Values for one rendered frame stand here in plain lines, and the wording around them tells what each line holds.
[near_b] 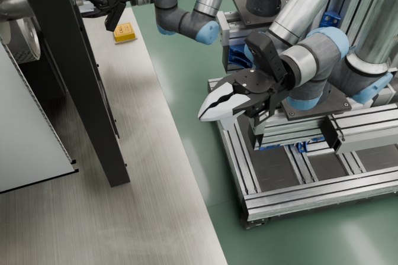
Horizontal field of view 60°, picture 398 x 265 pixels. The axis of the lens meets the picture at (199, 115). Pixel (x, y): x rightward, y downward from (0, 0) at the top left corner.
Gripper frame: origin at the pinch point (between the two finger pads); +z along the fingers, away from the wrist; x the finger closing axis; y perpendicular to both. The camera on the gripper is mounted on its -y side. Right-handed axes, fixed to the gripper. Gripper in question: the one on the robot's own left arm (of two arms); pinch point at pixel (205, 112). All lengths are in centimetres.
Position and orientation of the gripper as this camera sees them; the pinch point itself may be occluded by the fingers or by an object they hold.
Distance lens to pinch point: 58.3
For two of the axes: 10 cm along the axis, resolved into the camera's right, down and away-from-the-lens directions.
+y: 0.8, 7.0, 7.1
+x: -6.0, -5.3, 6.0
